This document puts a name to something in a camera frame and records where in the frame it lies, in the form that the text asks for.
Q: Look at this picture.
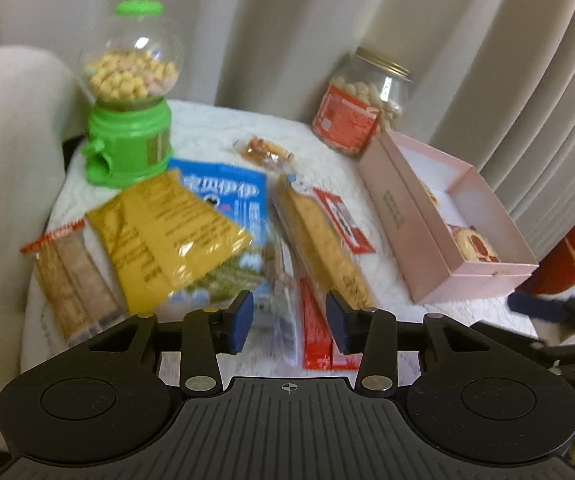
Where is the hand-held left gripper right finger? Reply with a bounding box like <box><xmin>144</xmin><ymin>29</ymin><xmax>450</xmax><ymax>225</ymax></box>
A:
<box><xmin>326</xmin><ymin>291</ymin><xmax>493</xmax><ymax>395</ymax></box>

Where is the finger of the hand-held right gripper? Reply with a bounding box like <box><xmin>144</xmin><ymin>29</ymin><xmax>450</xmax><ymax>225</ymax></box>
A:
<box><xmin>507</xmin><ymin>292</ymin><xmax>575</xmax><ymax>342</ymax></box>

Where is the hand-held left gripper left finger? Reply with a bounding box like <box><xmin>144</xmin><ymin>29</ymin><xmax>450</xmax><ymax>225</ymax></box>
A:
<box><xmin>88</xmin><ymin>290</ymin><xmax>256</xmax><ymax>395</ymax></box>

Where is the red snack box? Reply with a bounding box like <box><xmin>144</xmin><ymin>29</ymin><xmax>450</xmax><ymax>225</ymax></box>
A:
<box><xmin>297</xmin><ymin>277</ymin><xmax>363</xmax><ymax>371</ymax></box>

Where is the long clear cracker packet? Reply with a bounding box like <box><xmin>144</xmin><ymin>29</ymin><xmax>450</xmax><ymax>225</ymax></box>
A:
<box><xmin>272</xmin><ymin>174</ymin><xmax>378</xmax><ymax>311</ymax></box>

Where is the pink cardboard box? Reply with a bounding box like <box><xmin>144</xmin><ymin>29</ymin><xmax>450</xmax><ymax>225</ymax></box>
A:
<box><xmin>357</xmin><ymin>127</ymin><xmax>539</xmax><ymax>306</ymax></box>

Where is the yellow snack packet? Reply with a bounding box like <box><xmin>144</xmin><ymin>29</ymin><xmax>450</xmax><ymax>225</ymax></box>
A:
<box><xmin>85</xmin><ymin>170</ymin><xmax>253</xmax><ymax>313</ymax></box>

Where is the red-edged cracker packet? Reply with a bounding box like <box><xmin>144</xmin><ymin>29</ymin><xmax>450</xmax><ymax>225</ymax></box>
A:
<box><xmin>20</xmin><ymin>217</ymin><xmax>128</xmax><ymax>348</ymax></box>

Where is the clear plastic snack packet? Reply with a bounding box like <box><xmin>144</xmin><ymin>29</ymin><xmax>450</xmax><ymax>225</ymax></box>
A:
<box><xmin>266</xmin><ymin>240</ymin><xmax>302</xmax><ymax>367</ymax></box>

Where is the red bottle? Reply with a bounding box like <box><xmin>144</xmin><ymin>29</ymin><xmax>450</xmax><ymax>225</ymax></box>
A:
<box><xmin>515</xmin><ymin>210</ymin><xmax>575</xmax><ymax>306</ymax></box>

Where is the jam cookie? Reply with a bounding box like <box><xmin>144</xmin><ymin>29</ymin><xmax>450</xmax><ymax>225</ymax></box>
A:
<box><xmin>420</xmin><ymin>182</ymin><xmax>441</xmax><ymax>211</ymax></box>
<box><xmin>447</xmin><ymin>225</ymin><xmax>501</xmax><ymax>263</ymax></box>

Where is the small red snack packet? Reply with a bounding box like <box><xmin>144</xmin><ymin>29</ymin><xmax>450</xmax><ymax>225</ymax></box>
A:
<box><xmin>312</xmin><ymin>187</ymin><xmax>375</xmax><ymax>255</ymax></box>

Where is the blue snack packet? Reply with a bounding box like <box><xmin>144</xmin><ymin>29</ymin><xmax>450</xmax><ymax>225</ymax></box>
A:
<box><xmin>168</xmin><ymin>157</ymin><xmax>274</xmax><ymax>321</ymax></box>

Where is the small clear wrapped pastry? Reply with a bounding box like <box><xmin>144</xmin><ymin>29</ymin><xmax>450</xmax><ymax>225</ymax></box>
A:
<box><xmin>232</xmin><ymin>135</ymin><xmax>297</xmax><ymax>167</ymax></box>

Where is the glass jar with red label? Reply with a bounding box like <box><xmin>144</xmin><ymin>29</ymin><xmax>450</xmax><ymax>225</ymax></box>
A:
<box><xmin>311</xmin><ymin>46</ymin><xmax>413</xmax><ymax>160</ymax></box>

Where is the green candy dispenser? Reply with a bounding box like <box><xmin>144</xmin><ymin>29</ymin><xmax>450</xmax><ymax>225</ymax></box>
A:
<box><xmin>76</xmin><ymin>0</ymin><xmax>187</xmax><ymax>188</ymax></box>

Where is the beige curtain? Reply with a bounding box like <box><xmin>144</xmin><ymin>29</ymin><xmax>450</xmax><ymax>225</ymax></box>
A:
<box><xmin>0</xmin><ymin>0</ymin><xmax>575</xmax><ymax>261</ymax></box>

